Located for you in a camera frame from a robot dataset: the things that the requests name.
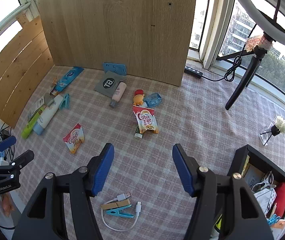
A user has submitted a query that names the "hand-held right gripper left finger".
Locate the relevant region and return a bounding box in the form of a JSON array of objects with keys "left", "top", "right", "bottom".
[{"left": 12, "top": 142, "right": 115, "bottom": 240}]

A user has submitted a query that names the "black power cable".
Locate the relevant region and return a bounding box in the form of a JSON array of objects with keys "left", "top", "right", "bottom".
[{"left": 0, "top": 123, "right": 15, "bottom": 162}]

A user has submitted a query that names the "wooden clothespin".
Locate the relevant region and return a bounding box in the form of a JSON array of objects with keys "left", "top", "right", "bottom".
[{"left": 101, "top": 199, "right": 132, "bottom": 210}]

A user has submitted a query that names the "translucent blue case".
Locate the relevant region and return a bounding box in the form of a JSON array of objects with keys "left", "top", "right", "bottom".
[{"left": 145, "top": 93, "right": 163, "bottom": 108}]

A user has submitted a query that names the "red white creamer packet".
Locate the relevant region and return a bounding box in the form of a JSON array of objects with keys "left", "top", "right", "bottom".
[
  {"left": 133, "top": 105, "right": 159, "bottom": 134},
  {"left": 63, "top": 123, "right": 85, "bottom": 155}
]

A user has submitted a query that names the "white power strip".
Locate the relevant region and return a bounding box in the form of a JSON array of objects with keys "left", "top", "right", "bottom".
[{"left": 0, "top": 152, "right": 10, "bottom": 167}]

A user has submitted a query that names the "grey pouch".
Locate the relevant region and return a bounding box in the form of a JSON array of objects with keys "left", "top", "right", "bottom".
[{"left": 94, "top": 71, "right": 127, "bottom": 99}]

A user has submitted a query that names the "apartment building outside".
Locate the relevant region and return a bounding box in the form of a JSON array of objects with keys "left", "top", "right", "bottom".
[{"left": 226, "top": 0, "right": 256, "bottom": 53}]

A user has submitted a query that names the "red cloth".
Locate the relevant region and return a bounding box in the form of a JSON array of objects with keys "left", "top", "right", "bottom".
[{"left": 273, "top": 181, "right": 285, "bottom": 218}]

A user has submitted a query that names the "black power strip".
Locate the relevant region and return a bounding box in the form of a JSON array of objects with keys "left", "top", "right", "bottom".
[{"left": 184, "top": 65, "right": 203, "bottom": 79}]

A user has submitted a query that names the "grey small packet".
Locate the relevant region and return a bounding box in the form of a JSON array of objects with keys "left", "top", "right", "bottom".
[{"left": 44, "top": 93, "right": 56, "bottom": 107}]

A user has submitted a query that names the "red white paper tag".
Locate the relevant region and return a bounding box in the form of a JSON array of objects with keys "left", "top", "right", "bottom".
[{"left": 245, "top": 36, "right": 261, "bottom": 51}]

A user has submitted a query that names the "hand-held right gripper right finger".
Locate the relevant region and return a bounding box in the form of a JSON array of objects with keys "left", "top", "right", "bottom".
[{"left": 172, "top": 143, "right": 274, "bottom": 240}]

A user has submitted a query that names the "white usb cable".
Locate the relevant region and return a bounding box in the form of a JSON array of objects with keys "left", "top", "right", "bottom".
[{"left": 101, "top": 192, "right": 142, "bottom": 231}]

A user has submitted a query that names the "white flower in glass vase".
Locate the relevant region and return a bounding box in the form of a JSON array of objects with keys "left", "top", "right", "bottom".
[{"left": 259, "top": 115, "right": 285, "bottom": 146}]

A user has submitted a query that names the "black ring light cable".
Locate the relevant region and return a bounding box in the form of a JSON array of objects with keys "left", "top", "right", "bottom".
[{"left": 202, "top": 24, "right": 258, "bottom": 82}]

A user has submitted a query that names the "blue tissue pack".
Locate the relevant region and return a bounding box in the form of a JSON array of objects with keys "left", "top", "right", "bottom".
[{"left": 54, "top": 66, "right": 85, "bottom": 93}]

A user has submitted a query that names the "light wooden board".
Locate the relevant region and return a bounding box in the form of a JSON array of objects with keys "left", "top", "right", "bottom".
[{"left": 36, "top": 0, "right": 198, "bottom": 87}]

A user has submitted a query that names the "orange toy with red cap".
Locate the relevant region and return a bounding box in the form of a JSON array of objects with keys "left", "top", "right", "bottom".
[{"left": 133, "top": 89, "right": 146, "bottom": 106}]

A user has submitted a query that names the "white labelled tin box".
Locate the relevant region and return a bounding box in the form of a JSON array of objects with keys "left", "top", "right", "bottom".
[{"left": 254, "top": 188, "right": 277, "bottom": 216}]

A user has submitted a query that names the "orange white packet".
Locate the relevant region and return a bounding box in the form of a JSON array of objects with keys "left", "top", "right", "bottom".
[{"left": 272, "top": 219, "right": 285, "bottom": 240}]

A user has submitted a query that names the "white bottle with blue cap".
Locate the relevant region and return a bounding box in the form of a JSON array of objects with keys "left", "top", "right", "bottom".
[{"left": 33, "top": 99, "right": 64, "bottom": 135}]

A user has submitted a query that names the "lime green tube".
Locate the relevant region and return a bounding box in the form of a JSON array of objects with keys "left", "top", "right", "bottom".
[{"left": 21, "top": 105, "right": 45, "bottom": 139}]

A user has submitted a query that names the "blue phone stand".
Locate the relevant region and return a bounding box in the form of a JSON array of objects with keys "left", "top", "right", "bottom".
[{"left": 103, "top": 62, "right": 128, "bottom": 76}]

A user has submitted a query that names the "blue clothespin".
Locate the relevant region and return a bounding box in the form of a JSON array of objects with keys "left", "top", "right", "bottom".
[
  {"left": 267, "top": 214, "right": 281, "bottom": 227},
  {"left": 106, "top": 205, "right": 135, "bottom": 218}
]

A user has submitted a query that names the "blue plastic clip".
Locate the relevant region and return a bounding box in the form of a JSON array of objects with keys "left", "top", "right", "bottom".
[{"left": 60, "top": 94, "right": 71, "bottom": 110}]

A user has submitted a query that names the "pine plank panel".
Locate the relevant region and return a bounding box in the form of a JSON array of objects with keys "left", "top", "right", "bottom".
[{"left": 0, "top": 15, "right": 54, "bottom": 128}]

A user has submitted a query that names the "checked cloth covered desktop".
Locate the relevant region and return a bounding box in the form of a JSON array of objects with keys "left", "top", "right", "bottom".
[{"left": 6, "top": 65, "right": 285, "bottom": 240}]

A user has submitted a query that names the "metal clip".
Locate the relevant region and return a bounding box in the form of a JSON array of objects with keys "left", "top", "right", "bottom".
[{"left": 251, "top": 171, "right": 277, "bottom": 193}]

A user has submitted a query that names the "black tripod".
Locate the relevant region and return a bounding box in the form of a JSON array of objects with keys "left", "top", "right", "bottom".
[{"left": 216, "top": 34, "right": 274, "bottom": 110}]

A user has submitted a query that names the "white ring light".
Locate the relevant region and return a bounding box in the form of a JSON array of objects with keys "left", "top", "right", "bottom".
[{"left": 226, "top": 0, "right": 285, "bottom": 50}]

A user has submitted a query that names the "yellow patterned long packet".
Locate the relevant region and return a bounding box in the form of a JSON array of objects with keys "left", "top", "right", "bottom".
[{"left": 242, "top": 154, "right": 251, "bottom": 176}]

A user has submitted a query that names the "pink bottle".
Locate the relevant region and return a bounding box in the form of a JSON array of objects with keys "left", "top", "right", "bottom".
[{"left": 109, "top": 82, "right": 127, "bottom": 108}]

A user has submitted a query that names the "black storage box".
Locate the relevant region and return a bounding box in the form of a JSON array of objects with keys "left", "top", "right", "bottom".
[{"left": 226, "top": 144, "right": 285, "bottom": 220}]

